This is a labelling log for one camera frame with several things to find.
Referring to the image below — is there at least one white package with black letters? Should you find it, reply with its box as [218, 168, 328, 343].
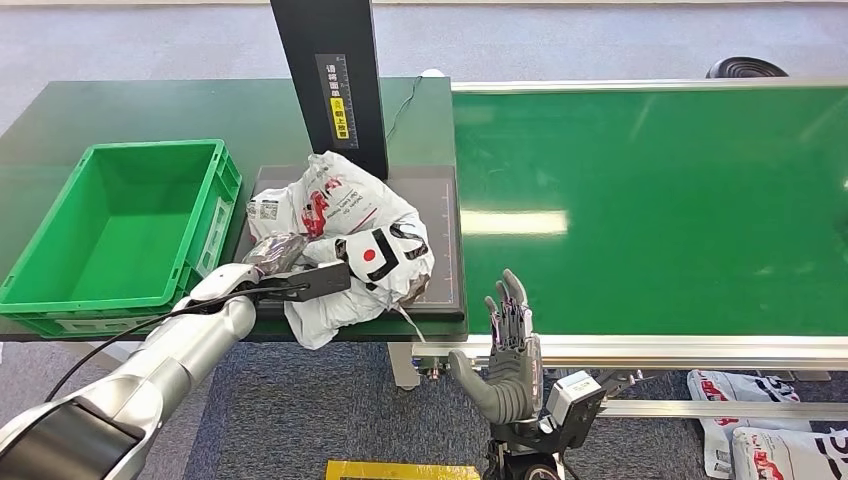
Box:
[731, 425, 848, 480]

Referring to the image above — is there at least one black weighing scale with column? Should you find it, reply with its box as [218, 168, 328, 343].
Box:
[231, 0, 468, 325]

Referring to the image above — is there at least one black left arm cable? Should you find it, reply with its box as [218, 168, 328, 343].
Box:
[42, 283, 311, 404]

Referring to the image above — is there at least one white package red black print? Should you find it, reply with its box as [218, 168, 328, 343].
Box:
[246, 150, 437, 351]

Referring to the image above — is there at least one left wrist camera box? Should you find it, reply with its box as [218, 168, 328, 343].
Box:
[261, 260, 352, 304]

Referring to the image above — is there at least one white package red logo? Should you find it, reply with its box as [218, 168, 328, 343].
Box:
[687, 369, 813, 478]

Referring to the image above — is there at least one black ribbed round base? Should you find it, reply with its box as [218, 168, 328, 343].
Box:
[705, 56, 790, 79]

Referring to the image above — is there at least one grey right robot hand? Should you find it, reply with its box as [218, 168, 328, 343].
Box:
[448, 268, 545, 425]

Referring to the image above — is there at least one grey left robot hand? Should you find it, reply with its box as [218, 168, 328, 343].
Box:
[243, 231, 309, 276]

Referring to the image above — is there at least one white slanted table leg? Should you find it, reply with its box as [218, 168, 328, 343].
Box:
[62, 342, 137, 372]

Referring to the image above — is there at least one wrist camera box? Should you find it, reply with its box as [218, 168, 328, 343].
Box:
[261, 260, 352, 304]
[544, 370, 607, 453]

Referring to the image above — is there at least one thin black scale cable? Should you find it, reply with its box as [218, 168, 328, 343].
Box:
[386, 74, 425, 142]

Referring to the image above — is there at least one green conveyor belt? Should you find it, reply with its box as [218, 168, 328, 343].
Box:
[452, 89, 848, 338]

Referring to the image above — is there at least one green plastic crate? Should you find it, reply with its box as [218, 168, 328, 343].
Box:
[0, 139, 243, 340]

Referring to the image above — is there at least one white upright table leg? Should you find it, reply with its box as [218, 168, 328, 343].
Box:
[387, 343, 422, 391]

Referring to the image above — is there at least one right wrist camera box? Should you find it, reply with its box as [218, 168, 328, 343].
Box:
[544, 370, 607, 453]

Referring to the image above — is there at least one aluminium conveyor frame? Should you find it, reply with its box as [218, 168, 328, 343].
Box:
[410, 78, 848, 439]

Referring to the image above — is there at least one yellow floor tape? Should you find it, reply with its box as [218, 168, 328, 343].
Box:
[324, 460, 483, 480]

